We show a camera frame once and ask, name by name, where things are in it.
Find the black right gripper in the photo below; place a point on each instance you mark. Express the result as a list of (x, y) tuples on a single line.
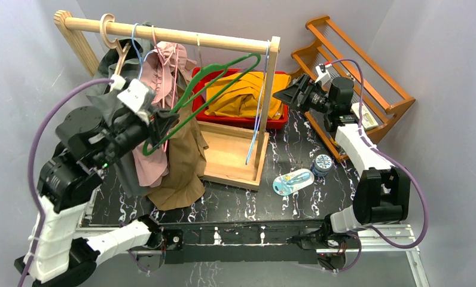
[(290, 94)]

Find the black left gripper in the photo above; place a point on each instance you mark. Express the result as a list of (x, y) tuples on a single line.
[(155, 125)]

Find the yellow pleated skirt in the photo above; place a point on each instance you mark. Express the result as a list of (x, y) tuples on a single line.
[(241, 98)]

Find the light blue wire hanger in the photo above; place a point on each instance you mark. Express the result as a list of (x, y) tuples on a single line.
[(259, 108)]

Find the green plastic hanger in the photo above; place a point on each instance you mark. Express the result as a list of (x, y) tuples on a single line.
[(188, 96)]

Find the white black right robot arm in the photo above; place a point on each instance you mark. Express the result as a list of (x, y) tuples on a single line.
[(383, 192)]

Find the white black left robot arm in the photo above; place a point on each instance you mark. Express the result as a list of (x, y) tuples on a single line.
[(65, 187)]

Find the wooden clothes hanger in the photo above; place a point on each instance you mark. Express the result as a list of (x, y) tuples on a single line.
[(114, 44)]

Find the brown garment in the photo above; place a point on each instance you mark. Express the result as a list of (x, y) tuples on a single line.
[(182, 186)]

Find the orange wooden shoe rack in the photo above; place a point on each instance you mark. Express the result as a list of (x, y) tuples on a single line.
[(383, 96)]

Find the pink garment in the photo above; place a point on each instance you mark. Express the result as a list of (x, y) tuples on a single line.
[(151, 168)]

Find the small white box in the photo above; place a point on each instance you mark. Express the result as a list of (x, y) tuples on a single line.
[(368, 120)]

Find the blue patterned round tin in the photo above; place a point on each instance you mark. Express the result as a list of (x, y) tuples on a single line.
[(321, 165)]

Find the wooden clothes rack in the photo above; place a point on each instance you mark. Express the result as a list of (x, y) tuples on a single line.
[(228, 145)]

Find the white blister pack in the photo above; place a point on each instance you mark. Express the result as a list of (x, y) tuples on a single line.
[(287, 184)]

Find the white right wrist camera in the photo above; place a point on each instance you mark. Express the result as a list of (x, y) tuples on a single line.
[(323, 73)]

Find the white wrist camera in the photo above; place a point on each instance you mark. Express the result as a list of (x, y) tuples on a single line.
[(323, 73), (134, 94)]

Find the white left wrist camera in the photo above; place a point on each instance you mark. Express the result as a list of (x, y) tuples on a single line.
[(134, 94)]

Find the blue wire hanger left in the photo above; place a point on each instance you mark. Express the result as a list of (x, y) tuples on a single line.
[(141, 58)]

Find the pink wire hanger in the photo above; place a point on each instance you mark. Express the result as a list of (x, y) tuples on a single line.
[(168, 80)]

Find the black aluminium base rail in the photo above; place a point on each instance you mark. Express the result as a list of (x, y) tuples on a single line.
[(256, 241)]

